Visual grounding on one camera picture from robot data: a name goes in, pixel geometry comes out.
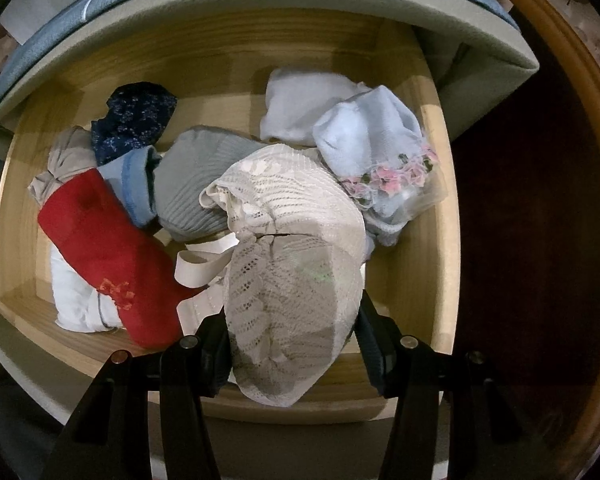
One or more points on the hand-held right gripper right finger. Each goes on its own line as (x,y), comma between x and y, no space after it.
(372,355)

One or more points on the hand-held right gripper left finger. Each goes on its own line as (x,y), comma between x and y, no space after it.
(215,360)

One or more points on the wooden drawer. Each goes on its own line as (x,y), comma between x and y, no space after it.
(415,270)

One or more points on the cream lace bra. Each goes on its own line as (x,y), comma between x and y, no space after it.
(290,280)

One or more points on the white underwear with grey trim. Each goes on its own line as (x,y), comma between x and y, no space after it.
(72,295)

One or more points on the red underwear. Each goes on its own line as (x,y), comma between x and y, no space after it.
(100,240)

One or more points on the grey ribbed underwear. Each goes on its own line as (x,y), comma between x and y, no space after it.
(195,180)

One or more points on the light blue floral lace underwear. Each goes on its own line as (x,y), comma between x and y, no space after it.
(365,130)

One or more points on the beige cloth bundle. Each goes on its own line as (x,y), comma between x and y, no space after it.
(67,160)

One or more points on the plain white underwear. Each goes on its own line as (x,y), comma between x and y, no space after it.
(300,105)

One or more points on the navy floral underwear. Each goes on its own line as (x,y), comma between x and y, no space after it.
(130,120)

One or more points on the light blue sock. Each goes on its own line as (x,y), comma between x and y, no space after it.
(130,185)

